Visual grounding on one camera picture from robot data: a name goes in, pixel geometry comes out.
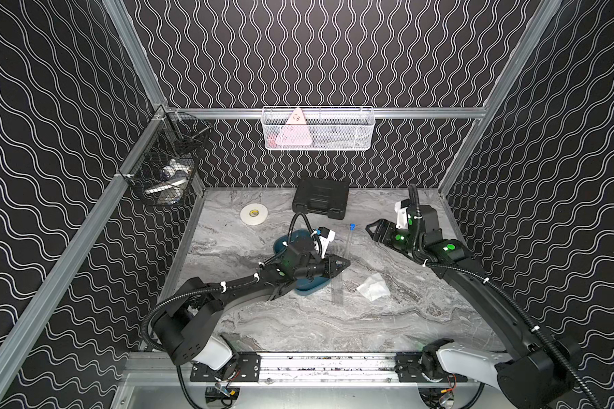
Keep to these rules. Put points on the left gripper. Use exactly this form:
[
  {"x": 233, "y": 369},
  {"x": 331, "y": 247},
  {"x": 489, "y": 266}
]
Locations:
[{"x": 319, "y": 263}]

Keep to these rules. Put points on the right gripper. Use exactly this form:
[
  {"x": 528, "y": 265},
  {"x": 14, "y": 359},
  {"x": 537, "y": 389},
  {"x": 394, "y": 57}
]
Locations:
[{"x": 383, "y": 227}]

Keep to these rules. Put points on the white wipe cloth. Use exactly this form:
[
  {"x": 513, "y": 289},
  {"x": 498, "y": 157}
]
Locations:
[{"x": 374, "y": 288}]

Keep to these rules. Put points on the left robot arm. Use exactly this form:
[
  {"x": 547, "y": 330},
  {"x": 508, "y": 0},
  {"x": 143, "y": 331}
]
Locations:
[{"x": 183, "y": 325}]

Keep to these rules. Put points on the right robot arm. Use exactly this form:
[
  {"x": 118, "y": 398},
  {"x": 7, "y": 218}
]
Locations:
[{"x": 535, "y": 367}]

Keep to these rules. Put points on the black plastic tool case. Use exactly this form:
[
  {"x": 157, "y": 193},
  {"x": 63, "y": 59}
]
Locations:
[{"x": 322, "y": 197}]

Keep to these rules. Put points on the white tape roll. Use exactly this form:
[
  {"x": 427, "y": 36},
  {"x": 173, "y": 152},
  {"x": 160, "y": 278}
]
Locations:
[{"x": 254, "y": 214}]

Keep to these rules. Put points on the pink triangular card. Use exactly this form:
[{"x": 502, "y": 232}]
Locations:
[{"x": 295, "y": 133}]

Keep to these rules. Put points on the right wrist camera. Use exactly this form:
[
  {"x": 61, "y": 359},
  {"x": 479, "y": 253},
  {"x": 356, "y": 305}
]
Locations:
[{"x": 400, "y": 209}]

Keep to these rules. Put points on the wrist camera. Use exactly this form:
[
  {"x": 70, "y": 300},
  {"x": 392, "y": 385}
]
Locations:
[
  {"x": 326, "y": 237},
  {"x": 400, "y": 209}
]

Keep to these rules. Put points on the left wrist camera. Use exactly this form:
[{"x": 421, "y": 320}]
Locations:
[{"x": 326, "y": 237}]

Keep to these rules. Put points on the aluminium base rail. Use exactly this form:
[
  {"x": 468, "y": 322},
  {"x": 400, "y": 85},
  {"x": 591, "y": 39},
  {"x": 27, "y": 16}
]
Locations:
[{"x": 267, "y": 369}]

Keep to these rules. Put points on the white wire basket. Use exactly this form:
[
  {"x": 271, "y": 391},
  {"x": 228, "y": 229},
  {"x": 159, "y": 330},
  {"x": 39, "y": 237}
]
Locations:
[{"x": 338, "y": 128}]

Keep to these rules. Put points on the black wire basket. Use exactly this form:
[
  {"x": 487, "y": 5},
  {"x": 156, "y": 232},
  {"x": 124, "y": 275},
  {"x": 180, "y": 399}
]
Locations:
[{"x": 165, "y": 173}]

